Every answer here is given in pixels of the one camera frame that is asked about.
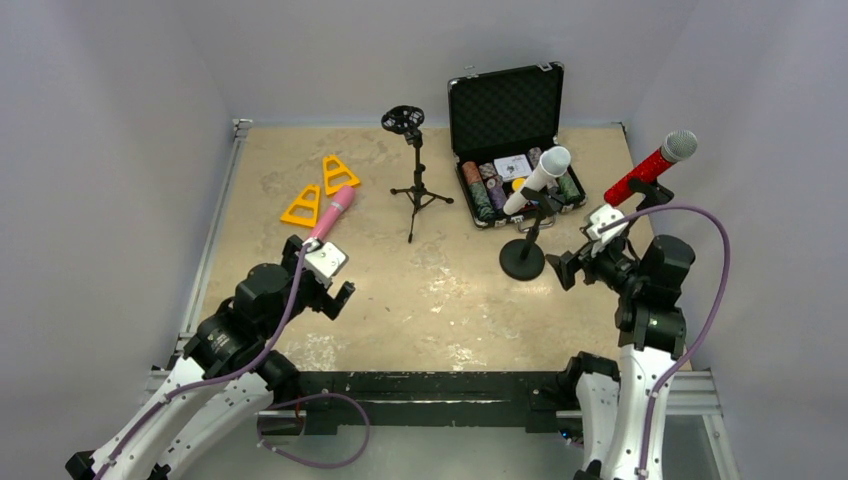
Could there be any yellow triangle stand far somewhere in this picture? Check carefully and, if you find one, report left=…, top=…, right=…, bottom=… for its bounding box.
left=322, top=155, right=361, bottom=197

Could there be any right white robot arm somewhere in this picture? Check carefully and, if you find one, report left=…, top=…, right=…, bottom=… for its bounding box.
left=545, top=235, right=696, bottom=479

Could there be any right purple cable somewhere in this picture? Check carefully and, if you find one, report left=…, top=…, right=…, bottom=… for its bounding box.
left=596, top=203, right=732, bottom=480

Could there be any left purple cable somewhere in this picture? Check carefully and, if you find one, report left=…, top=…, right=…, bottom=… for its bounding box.
left=92, top=238, right=319, bottom=480

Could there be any black poker chip case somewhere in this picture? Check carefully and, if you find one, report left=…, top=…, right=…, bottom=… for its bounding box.
left=447, top=61, right=565, bottom=230

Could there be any yellow triangle stand near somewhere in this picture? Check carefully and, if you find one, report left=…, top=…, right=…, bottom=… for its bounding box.
left=279, top=184, right=321, bottom=228

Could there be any black tripod mic stand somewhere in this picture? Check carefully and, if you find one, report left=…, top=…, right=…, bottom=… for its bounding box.
left=381, top=105, right=454, bottom=244

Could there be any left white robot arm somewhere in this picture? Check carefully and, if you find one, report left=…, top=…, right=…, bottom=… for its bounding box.
left=65, top=235, right=355, bottom=479

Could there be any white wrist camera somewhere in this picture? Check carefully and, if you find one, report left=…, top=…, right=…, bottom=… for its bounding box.
left=582, top=204, right=628, bottom=258
left=304, top=238, right=349, bottom=288

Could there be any yellow triangle stand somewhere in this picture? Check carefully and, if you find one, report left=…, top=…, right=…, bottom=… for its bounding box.
left=279, top=184, right=321, bottom=228
left=322, top=155, right=361, bottom=197

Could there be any white card deck box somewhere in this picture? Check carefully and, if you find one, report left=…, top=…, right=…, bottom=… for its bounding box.
left=492, top=154, right=533, bottom=182

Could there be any pink microphone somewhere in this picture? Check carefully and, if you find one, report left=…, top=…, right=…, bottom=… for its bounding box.
left=309, top=185, right=356, bottom=242

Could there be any white microphone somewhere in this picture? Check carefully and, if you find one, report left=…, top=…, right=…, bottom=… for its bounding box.
left=503, top=146, right=572, bottom=215

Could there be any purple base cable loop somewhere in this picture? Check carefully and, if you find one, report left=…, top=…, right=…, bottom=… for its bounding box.
left=256, top=393, right=371, bottom=470

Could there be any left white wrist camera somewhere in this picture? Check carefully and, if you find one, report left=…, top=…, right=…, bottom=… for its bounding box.
left=304, top=238, right=349, bottom=288

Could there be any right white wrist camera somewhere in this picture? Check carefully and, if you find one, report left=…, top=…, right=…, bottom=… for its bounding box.
left=582, top=204, right=628, bottom=258

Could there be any red glitter microphone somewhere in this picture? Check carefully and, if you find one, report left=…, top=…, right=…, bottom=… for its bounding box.
left=603, top=130, right=698, bottom=206

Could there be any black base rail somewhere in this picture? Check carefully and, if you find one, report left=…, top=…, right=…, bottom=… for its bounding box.
left=266, top=371, right=584, bottom=441

